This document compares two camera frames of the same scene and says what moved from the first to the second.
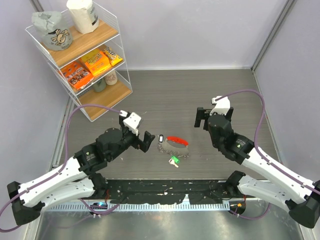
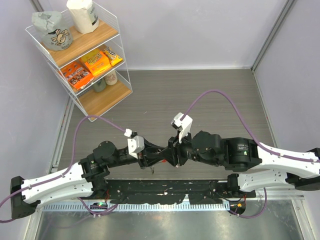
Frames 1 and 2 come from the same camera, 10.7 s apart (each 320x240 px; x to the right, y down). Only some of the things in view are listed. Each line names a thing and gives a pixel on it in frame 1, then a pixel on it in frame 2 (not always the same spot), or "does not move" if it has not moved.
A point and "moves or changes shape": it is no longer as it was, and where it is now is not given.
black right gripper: x=200 y=115 → x=174 y=149
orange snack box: x=77 y=74 does not move
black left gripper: x=139 y=143 → x=150 y=151
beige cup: x=111 y=78 does not move
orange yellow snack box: x=96 y=62 does not move
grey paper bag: x=55 y=28 does not move
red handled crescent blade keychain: x=175 y=145 moves or changes shape
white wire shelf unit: x=82 y=44 does not move
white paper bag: x=85 y=15 does not move
